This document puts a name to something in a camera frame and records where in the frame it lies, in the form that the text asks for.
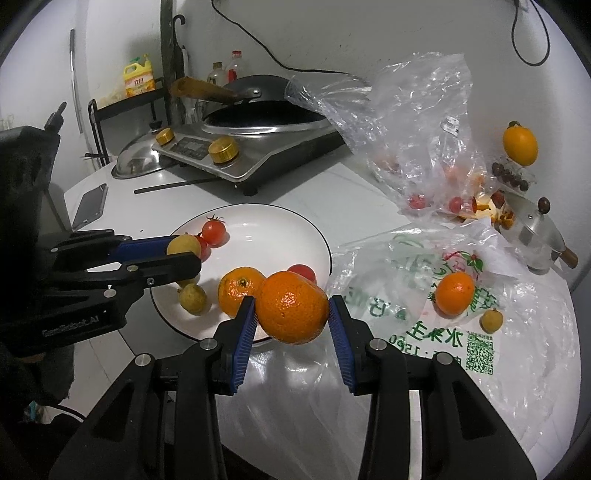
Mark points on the grey smartphone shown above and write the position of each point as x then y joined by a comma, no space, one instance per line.
90,205

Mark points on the orange peel pile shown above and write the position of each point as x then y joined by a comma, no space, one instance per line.
480,210

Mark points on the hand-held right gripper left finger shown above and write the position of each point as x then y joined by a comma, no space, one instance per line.
244,341

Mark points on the grey vertical bar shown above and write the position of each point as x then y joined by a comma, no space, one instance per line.
75,83

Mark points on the green printed plastic bag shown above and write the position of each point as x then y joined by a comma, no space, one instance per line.
415,332

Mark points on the clear glass bottle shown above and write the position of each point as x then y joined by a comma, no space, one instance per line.
216,76

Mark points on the steel pot lid wooden knob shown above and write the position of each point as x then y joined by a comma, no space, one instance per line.
531,219

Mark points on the gold cooker knob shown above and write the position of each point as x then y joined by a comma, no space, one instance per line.
165,136
224,150

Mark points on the silver induction cooker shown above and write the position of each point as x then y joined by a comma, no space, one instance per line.
258,161

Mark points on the thin black stick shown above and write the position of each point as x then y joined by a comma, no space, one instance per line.
175,184

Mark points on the white plate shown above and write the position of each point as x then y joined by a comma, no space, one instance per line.
268,240

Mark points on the small orange with green stem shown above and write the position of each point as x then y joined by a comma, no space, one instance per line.
235,288

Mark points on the orange with leaf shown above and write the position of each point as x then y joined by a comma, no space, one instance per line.
520,145

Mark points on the red cap bottle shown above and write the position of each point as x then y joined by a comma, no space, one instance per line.
235,69

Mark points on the black hanging umbrella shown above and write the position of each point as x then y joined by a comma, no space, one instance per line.
178,69

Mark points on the large orange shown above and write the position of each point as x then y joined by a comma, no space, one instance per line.
292,307

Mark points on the yellow longan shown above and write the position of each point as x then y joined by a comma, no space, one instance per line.
193,297
187,280
491,320
183,244

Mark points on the clear plastic bag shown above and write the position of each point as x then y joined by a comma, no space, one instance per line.
406,115

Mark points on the red cherry tomato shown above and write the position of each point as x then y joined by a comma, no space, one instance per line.
302,272
205,248
214,230

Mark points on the black metal rack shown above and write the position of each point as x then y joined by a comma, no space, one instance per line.
120,104

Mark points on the steel dome lid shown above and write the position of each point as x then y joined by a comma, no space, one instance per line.
138,159

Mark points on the bagged cherry tomato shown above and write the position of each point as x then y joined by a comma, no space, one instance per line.
418,201
456,203
497,198

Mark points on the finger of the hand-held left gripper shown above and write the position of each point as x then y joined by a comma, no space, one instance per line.
175,267
138,249

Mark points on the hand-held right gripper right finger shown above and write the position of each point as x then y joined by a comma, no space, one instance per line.
341,341

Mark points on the yellow detergent bottle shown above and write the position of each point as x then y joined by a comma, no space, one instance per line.
138,81

